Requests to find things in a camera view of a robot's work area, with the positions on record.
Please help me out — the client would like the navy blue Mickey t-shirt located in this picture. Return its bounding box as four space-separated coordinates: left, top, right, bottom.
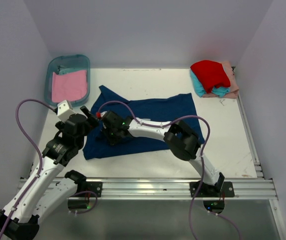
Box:
83 85 197 160

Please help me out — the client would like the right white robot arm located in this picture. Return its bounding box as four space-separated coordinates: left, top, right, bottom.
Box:
101 110 225 196

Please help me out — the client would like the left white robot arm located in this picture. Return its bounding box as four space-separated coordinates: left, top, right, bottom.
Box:
0 102 99 240

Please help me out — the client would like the pink t-shirt in bin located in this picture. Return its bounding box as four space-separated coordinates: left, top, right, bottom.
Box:
51 70 88 103

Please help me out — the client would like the pink beige folded t-shirt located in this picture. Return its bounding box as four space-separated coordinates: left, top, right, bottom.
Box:
202 61 239 99

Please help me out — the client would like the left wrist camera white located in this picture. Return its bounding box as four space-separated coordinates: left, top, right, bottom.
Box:
56 100 75 123

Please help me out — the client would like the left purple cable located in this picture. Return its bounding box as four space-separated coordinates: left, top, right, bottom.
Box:
0 98 98 240

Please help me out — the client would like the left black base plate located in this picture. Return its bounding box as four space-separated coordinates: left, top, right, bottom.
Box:
82 181 103 198

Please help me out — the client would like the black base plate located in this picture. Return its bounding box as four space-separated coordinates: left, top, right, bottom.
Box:
189 181 235 198
82 181 103 198

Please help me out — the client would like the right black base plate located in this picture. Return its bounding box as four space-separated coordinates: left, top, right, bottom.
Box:
189 181 235 198

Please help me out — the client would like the aluminium mounting rail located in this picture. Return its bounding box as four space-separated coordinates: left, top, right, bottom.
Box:
17 177 278 200

